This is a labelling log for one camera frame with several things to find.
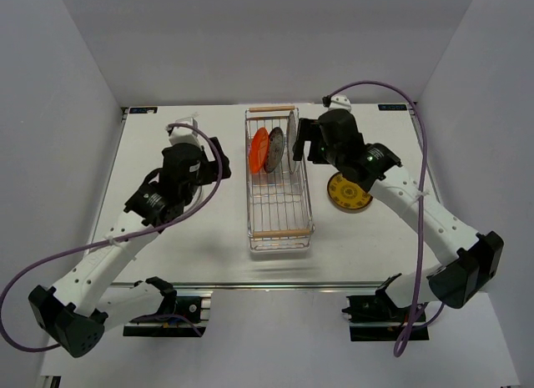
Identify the yellow patterned plate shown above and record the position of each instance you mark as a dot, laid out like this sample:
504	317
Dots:
347	196

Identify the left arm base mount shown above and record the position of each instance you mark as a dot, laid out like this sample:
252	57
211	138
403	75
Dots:
187	317

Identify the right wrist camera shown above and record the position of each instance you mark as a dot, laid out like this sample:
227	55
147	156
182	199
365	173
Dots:
338	101

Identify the aluminium table rail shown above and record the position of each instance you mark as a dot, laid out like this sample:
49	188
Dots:
334	286

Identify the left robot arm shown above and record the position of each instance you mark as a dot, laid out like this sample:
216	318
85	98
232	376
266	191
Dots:
76	310

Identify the dark patterned plate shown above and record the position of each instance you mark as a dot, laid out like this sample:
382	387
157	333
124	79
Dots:
275	151

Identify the orange plate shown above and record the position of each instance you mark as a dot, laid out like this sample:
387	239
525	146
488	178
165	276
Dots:
259	149

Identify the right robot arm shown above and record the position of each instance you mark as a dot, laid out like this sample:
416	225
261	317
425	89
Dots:
467	259

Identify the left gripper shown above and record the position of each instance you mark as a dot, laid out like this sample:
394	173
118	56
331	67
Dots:
211	166

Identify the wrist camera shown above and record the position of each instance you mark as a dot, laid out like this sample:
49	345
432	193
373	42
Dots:
179	135
338	101

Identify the wire dish rack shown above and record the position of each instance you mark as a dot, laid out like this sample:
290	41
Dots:
279	208

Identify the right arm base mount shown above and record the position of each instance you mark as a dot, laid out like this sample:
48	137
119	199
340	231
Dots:
371	320

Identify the large white plate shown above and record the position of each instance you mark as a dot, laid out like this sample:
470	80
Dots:
291	136
196	199

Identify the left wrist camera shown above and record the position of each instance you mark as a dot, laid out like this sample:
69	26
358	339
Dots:
179	135

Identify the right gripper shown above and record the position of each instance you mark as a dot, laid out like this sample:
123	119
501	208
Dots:
308	131

